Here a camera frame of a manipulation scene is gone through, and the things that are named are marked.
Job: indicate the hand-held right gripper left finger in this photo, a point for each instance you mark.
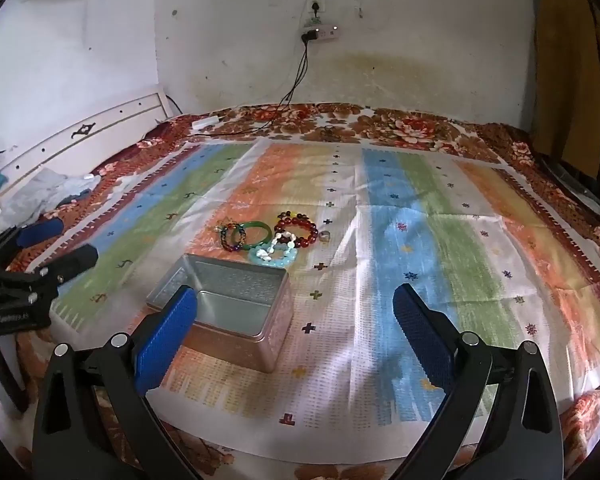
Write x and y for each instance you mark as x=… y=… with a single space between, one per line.
x=165 y=340

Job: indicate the grey crumpled cloth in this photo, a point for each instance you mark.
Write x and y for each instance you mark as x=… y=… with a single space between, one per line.
x=55 y=190

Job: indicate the brown hanging garment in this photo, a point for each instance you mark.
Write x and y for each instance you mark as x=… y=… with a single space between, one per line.
x=565 y=60

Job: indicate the green jade bangle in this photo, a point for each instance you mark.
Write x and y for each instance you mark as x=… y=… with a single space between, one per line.
x=252 y=223

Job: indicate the white wooden headboard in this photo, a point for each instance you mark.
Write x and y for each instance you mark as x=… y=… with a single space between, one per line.
x=55 y=155

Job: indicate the clear wall hook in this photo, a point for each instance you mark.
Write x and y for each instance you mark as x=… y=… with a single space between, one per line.
x=360 y=11

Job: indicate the red floral bedsheet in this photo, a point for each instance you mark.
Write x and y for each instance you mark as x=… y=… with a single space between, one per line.
x=405 y=127

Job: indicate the striped pastel cloth mat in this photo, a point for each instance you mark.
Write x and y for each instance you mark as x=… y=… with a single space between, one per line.
x=355 y=185

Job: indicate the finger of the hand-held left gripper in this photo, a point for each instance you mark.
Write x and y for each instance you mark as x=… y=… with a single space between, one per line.
x=40 y=230
x=75 y=259

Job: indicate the silver metal tin box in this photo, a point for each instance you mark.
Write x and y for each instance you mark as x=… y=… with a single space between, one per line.
x=275 y=330

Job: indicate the white power strip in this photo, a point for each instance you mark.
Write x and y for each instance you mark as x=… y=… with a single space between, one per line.
x=326 y=33

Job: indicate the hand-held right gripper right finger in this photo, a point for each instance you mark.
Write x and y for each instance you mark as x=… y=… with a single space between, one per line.
x=420 y=340

